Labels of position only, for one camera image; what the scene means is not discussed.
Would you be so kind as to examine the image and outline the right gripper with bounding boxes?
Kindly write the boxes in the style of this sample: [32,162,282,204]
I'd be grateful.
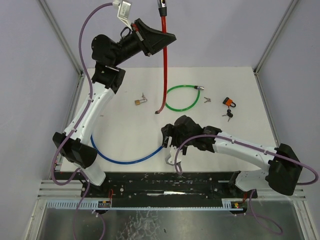
[161,123,194,156]

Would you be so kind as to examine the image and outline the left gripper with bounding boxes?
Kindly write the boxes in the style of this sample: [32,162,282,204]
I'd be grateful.
[109,16,172,66]

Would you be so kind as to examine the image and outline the red cable lock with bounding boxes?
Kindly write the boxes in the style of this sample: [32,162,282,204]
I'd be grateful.
[155,0,168,115]

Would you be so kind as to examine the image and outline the green cable lock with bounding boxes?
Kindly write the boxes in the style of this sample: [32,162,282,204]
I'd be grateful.
[165,84,205,112]

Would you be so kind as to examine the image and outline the brass padlock with key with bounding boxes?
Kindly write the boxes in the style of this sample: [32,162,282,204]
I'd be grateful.
[134,98,148,106]

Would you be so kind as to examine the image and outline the black padlock keys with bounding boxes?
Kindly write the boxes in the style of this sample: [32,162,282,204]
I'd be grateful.
[222,109,234,122]

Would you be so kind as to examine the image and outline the orange padlock with keys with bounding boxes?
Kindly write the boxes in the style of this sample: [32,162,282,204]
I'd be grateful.
[222,97,237,108]

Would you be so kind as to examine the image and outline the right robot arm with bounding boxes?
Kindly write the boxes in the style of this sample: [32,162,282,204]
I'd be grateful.
[161,115,302,198]

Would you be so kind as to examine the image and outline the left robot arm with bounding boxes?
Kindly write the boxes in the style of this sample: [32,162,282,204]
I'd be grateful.
[52,19,177,198]

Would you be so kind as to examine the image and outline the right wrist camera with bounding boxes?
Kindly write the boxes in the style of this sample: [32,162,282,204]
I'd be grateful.
[165,136,183,166]

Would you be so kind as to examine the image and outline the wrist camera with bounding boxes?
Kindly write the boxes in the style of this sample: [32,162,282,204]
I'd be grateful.
[112,0,132,30]
[165,136,183,166]

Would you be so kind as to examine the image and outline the blue cable lock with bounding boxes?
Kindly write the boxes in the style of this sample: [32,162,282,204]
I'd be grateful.
[90,134,166,165]

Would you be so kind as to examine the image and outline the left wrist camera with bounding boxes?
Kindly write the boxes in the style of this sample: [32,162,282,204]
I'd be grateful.
[112,0,132,30]

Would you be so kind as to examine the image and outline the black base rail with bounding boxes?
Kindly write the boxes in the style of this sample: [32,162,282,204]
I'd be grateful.
[86,171,252,199]

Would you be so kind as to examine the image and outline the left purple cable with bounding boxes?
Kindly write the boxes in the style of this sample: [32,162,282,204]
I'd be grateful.
[50,1,116,240]

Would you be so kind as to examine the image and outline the left aluminium frame post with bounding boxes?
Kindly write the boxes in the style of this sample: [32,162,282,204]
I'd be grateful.
[36,0,83,76]

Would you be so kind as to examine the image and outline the aluminium frame post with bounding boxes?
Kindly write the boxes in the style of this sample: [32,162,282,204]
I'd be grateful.
[253,0,300,75]
[36,0,83,76]

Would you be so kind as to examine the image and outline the right aluminium frame post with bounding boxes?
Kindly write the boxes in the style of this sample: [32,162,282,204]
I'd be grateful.
[253,0,300,75]

